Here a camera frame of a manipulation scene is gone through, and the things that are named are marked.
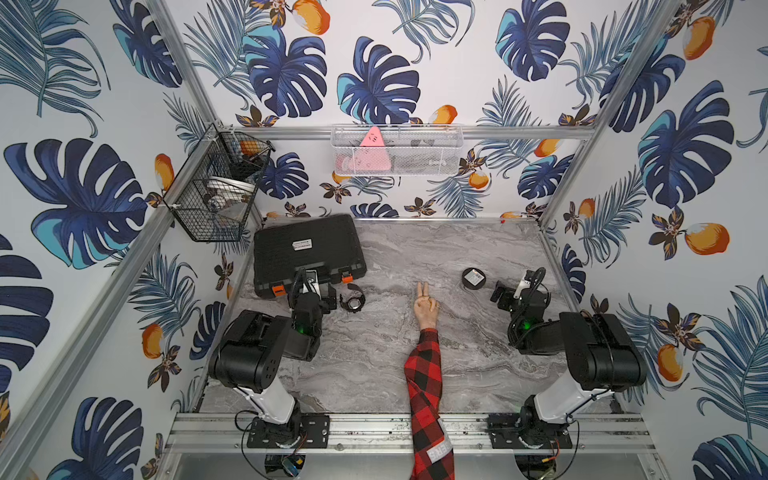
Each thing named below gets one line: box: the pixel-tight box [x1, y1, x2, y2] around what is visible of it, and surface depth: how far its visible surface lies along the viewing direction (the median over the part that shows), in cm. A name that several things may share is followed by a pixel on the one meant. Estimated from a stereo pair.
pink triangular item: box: [336, 126, 392, 172], surface depth 92 cm
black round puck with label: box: [462, 267, 487, 290], surface depth 104 cm
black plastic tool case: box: [254, 214, 367, 297], surface depth 105 cm
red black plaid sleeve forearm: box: [404, 328, 455, 480], surface depth 75 cm
